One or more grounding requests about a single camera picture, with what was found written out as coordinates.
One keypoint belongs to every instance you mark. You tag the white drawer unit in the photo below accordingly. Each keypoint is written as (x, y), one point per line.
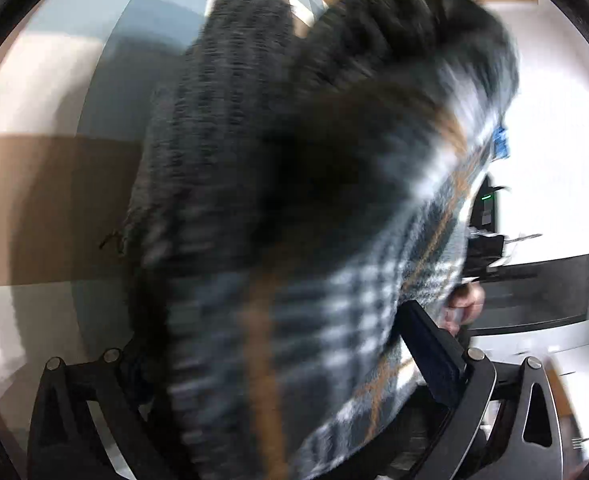
(574, 360)

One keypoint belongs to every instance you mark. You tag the dark glossy cabinet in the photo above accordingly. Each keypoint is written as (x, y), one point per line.
(534, 295)

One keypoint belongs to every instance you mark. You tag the person's right hand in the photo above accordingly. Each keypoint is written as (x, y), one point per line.
(469, 302)

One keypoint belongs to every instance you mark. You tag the blue sticker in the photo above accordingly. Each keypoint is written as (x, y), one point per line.
(501, 139)

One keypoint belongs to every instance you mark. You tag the plaid fleece jacket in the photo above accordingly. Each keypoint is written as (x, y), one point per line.
(299, 185)

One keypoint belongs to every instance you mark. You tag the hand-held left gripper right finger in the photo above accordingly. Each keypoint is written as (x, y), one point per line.
(434, 355)

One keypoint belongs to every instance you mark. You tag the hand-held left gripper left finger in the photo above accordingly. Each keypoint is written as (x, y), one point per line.
(89, 380)

